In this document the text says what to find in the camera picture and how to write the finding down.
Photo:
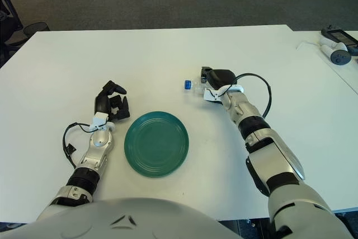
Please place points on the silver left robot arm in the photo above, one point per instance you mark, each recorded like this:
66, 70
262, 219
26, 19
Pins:
99, 139

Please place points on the clear plastic bottle blue cap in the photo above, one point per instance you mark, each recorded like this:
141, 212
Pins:
188, 85

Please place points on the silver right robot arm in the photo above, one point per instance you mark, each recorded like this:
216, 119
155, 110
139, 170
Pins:
243, 110

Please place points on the grey robot torso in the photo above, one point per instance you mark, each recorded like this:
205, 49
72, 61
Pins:
112, 219

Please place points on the white grey handheld controller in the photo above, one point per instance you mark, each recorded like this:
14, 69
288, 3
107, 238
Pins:
339, 57

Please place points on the green ceramic plate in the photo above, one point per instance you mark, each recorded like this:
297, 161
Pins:
156, 144

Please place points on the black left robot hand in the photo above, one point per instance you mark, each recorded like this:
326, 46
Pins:
100, 104

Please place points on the black office chair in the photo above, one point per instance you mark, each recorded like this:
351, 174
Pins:
11, 20

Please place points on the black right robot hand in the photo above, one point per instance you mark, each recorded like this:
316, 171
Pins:
222, 78

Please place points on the dark handheld screen device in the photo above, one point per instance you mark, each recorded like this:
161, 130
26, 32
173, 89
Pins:
339, 37

